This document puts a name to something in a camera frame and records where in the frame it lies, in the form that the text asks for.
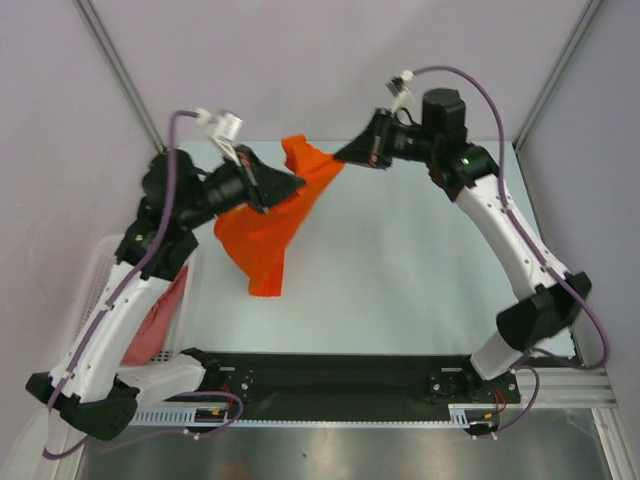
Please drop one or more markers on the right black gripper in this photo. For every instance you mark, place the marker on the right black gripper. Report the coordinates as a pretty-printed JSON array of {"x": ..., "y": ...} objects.
[{"x": 371, "y": 147}]

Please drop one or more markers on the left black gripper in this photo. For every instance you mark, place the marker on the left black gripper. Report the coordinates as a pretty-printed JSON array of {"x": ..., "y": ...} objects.
[{"x": 267, "y": 186}]

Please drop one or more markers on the orange t shirt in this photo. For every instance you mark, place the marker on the orange t shirt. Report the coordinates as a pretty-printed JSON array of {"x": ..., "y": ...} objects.
[{"x": 257, "y": 242}]

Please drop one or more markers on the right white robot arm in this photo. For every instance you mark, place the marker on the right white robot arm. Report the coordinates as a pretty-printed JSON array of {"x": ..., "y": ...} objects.
[{"x": 547, "y": 293}]

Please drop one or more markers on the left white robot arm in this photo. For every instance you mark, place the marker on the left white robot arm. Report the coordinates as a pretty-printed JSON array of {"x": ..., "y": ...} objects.
[{"x": 88, "y": 388}]

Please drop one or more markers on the white plastic basket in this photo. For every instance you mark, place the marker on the white plastic basket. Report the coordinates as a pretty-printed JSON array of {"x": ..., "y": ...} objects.
[{"x": 94, "y": 291}]

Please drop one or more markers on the pink t shirt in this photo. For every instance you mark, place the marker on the pink t shirt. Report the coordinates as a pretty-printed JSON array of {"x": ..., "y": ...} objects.
[{"x": 152, "y": 334}]

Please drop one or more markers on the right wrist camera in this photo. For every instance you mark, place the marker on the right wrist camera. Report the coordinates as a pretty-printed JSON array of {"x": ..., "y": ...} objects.
[{"x": 398, "y": 86}]

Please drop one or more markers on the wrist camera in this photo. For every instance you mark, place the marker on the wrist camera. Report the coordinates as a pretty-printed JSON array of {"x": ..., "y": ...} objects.
[
  {"x": 398, "y": 86},
  {"x": 221, "y": 129}
]

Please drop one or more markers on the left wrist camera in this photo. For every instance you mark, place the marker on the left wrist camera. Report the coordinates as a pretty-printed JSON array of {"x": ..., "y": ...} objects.
[{"x": 221, "y": 129}]

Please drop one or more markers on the left aluminium frame post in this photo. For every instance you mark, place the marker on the left aluminium frame post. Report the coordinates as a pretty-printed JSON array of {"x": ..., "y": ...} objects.
[{"x": 97, "y": 30}]

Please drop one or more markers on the aluminium frame post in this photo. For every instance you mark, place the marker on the aluminium frame post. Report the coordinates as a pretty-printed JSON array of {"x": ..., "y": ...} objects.
[
  {"x": 97, "y": 30},
  {"x": 576, "y": 38}
]

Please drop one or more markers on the right aluminium frame post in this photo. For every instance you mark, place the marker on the right aluminium frame post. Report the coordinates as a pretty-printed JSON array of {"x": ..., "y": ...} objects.
[{"x": 576, "y": 38}]

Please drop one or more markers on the white cable duct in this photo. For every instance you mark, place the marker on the white cable duct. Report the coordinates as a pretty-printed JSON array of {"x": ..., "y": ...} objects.
[{"x": 210, "y": 417}]

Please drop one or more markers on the aluminium frame rail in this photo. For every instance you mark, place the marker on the aluminium frame rail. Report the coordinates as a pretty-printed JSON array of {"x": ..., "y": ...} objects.
[{"x": 561, "y": 388}]

